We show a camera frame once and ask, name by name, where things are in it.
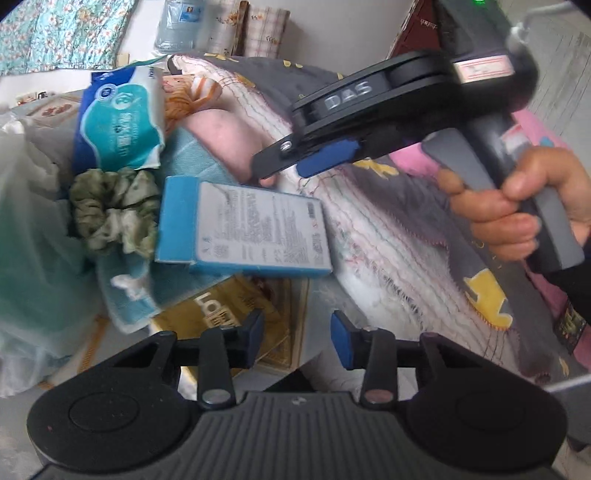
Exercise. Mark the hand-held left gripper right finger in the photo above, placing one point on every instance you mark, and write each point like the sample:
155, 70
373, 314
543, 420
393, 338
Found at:
341, 344

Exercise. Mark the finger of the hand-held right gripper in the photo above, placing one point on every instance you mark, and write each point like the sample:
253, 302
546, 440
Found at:
328, 157
277, 156

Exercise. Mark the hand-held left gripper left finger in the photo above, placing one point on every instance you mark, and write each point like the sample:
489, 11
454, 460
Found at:
253, 334

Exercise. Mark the pink plush toy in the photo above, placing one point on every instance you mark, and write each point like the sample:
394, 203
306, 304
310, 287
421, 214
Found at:
226, 138

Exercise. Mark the blue and white box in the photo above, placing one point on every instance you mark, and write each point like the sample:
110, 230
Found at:
258, 230

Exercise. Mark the blue wet wipes packet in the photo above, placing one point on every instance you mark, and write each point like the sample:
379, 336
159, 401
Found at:
120, 120

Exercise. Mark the green scrunchie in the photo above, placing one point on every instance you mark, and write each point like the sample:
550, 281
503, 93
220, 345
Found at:
111, 207

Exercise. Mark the person's right forearm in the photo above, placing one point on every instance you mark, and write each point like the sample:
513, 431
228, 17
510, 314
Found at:
577, 281

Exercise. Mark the person's right hand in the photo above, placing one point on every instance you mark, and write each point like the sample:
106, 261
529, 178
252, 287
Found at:
503, 230

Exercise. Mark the gold box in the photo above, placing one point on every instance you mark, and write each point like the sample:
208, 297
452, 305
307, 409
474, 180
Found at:
221, 309

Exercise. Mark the dark red box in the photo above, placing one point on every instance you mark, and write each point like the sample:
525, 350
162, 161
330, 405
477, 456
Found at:
418, 27

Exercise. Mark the grey quilt with yellow prints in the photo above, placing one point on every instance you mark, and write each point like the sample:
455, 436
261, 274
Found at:
392, 258

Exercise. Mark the orange striped cloth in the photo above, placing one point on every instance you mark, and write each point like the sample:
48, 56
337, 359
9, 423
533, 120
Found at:
189, 97

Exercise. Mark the plaid cloth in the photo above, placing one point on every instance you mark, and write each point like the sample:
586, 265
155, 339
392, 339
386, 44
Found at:
258, 27

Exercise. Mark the teal towel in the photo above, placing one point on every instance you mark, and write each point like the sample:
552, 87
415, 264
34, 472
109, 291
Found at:
124, 295

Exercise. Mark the large water jug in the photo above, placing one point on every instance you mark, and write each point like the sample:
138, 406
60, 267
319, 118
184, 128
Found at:
180, 25

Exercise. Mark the white plastic bag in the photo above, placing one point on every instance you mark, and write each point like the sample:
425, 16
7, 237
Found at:
32, 258

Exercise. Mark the teal floral blanket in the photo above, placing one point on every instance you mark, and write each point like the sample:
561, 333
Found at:
60, 32

